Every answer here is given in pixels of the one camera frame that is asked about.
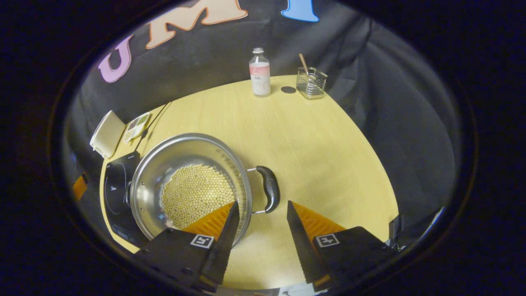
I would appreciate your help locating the heap of pale dish beans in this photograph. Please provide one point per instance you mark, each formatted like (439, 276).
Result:
(129, 133)

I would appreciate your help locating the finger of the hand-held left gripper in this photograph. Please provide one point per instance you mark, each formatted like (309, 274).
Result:
(80, 188)

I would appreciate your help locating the white divided dish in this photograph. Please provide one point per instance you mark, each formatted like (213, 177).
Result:
(137, 128)

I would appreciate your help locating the clear bottle with pink label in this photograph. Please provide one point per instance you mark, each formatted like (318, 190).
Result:
(259, 80)

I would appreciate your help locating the pile of yellow soybeans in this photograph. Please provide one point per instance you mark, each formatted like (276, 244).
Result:
(193, 193)

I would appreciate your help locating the heap of green mung beans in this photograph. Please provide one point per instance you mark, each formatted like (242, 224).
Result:
(143, 119)

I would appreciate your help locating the white toaster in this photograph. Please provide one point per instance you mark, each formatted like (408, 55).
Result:
(107, 133)

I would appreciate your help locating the black induction cooktop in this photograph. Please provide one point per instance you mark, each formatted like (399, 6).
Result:
(117, 193)

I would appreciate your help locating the wooden stick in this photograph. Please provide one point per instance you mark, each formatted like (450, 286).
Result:
(303, 62)

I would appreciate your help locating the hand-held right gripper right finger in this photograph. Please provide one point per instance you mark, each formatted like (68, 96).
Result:
(302, 246)

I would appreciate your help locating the heap of dark red beans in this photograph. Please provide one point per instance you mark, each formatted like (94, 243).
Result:
(133, 122)

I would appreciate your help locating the small black cap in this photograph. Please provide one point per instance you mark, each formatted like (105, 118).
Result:
(288, 89)

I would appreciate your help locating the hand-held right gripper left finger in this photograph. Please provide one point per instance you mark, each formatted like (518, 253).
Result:
(224, 246)

